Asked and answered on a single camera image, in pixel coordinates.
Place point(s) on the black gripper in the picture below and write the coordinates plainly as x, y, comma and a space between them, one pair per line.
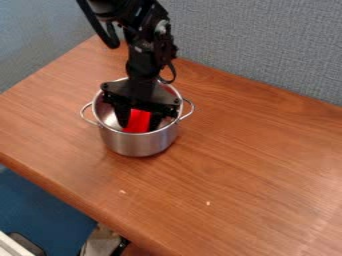
139, 91

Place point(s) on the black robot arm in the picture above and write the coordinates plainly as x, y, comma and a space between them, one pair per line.
139, 23

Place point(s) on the grey cloth under table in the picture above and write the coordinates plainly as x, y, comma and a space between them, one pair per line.
101, 242

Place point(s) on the stainless steel pot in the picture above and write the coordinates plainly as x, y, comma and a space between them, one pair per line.
135, 144

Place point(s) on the white object bottom left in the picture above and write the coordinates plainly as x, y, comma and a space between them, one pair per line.
9, 248

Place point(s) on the red plastic block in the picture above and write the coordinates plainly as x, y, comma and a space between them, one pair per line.
137, 122

